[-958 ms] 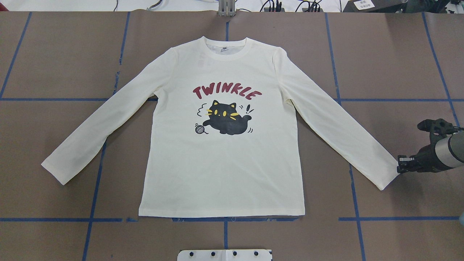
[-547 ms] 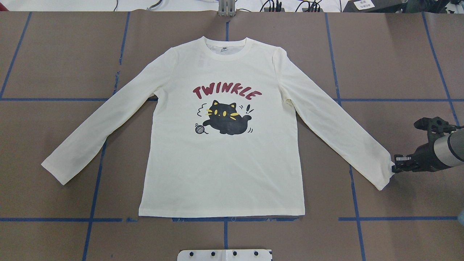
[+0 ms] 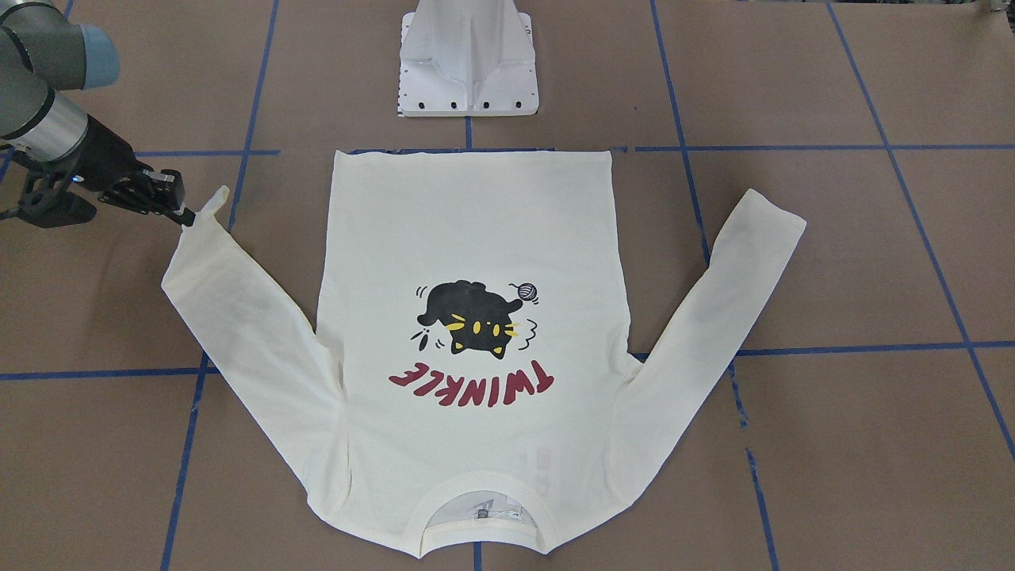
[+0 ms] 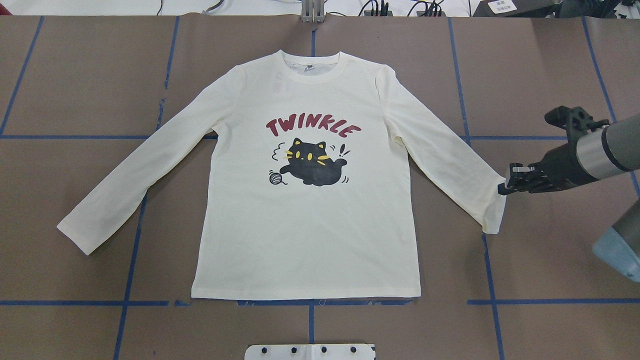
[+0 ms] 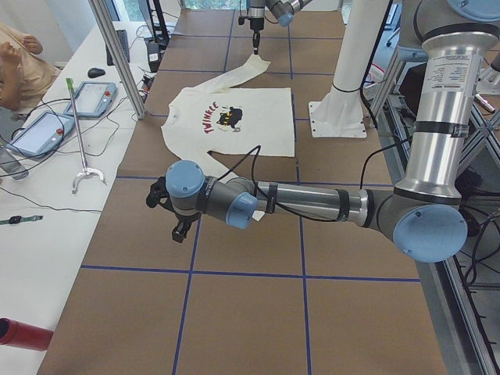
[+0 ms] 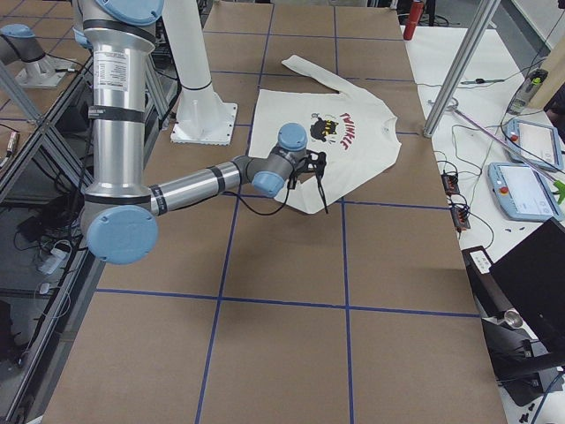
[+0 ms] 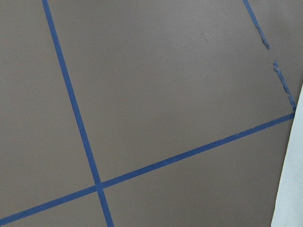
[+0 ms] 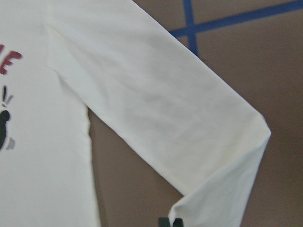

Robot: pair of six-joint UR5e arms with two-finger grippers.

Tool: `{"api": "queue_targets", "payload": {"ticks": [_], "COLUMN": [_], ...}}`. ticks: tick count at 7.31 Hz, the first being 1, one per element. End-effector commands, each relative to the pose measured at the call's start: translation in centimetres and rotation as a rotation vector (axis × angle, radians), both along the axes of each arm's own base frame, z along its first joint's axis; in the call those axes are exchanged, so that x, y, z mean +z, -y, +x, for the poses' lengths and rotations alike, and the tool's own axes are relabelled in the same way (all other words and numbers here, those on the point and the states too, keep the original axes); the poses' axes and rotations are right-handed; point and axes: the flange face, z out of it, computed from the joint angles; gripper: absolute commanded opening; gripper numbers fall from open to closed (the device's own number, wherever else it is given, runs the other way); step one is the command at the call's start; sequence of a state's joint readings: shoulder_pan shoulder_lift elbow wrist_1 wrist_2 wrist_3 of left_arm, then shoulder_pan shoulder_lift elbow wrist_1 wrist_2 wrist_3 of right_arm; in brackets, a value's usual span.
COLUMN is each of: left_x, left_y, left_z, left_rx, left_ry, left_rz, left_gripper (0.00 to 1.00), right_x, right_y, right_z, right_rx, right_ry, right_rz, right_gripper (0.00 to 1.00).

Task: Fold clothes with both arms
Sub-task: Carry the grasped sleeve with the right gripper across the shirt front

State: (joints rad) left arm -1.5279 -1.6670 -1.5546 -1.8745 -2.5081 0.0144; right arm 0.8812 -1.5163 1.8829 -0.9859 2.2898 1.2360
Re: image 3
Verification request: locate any white pedestal column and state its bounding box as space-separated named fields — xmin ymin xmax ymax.
xmin=396 ymin=1 xmax=540 ymax=118

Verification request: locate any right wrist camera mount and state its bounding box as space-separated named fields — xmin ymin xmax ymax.
xmin=1 ymin=151 xmax=97 ymax=228

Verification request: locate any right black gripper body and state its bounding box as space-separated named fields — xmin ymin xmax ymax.
xmin=76 ymin=118 xmax=185 ymax=214

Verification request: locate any cream long sleeve cat shirt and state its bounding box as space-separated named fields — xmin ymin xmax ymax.
xmin=162 ymin=151 xmax=807 ymax=558

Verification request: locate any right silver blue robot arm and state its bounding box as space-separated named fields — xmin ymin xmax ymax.
xmin=1 ymin=1 xmax=195 ymax=228

